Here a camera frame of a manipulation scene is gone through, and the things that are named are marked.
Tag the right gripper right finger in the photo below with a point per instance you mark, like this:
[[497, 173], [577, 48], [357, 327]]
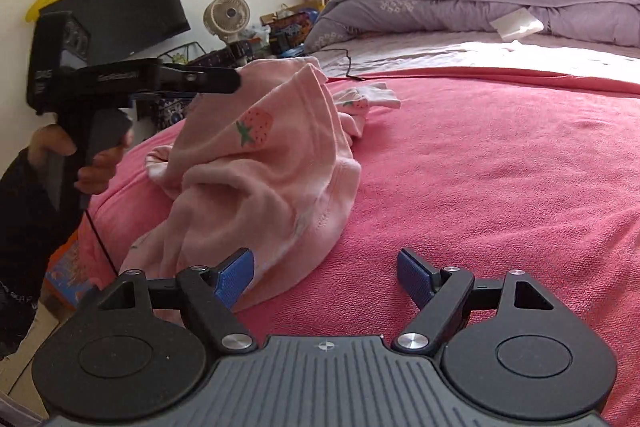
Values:
[[500, 350]]

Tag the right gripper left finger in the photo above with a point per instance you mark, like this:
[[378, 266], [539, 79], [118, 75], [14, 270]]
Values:
[[142, 346]]

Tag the pink strawberry print shirt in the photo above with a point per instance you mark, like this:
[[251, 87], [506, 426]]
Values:
[[268, 168]]

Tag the black sleeved left forearm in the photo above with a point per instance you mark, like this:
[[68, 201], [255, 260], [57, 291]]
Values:
[[31, 231]]

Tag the beige desk fan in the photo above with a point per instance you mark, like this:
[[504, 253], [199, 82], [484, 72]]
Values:
[[226, 19]]

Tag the pink red bed blanket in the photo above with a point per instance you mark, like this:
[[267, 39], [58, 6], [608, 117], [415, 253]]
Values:
[[487, 170]]

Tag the colourful toy box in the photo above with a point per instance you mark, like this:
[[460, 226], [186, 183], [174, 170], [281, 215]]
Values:
[[288, 34]]

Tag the light purple bed sheet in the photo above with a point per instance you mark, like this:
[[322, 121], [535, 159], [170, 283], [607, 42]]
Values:
[[393, 52]]

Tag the purple patterned duvet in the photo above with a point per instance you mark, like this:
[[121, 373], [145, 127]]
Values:
[[600, 21]]

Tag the black wall television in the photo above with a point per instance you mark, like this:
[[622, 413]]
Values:
[[121, 28]]

